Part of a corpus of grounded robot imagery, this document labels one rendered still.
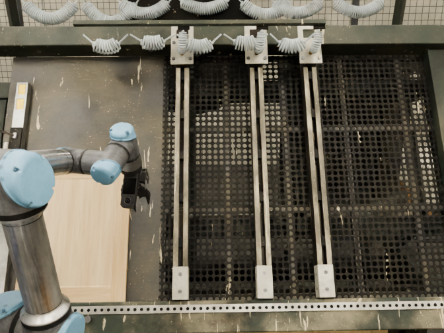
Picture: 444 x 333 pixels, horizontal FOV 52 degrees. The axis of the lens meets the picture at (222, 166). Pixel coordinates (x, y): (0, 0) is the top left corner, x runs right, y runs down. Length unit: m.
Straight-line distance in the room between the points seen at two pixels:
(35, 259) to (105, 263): 0.87
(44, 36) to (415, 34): 1.68
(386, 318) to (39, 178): 1.43
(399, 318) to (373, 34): 1.23
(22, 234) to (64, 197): 0.99
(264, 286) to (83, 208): 0.81
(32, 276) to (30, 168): 0.26
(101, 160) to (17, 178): 0.40
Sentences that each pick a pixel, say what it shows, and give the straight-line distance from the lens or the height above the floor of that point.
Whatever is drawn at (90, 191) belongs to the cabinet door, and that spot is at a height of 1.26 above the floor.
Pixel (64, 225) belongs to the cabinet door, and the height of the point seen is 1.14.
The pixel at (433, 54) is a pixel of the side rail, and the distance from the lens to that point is 2.39.
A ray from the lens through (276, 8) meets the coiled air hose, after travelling 2.59.
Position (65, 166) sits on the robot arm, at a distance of 1.35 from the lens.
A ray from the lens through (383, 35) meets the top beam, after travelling 2.29.
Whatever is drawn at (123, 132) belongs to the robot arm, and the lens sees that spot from 1.39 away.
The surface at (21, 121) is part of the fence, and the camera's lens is 2.19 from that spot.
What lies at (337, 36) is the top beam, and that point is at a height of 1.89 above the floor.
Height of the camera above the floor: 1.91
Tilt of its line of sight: 16 degrees down
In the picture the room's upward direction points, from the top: straight up
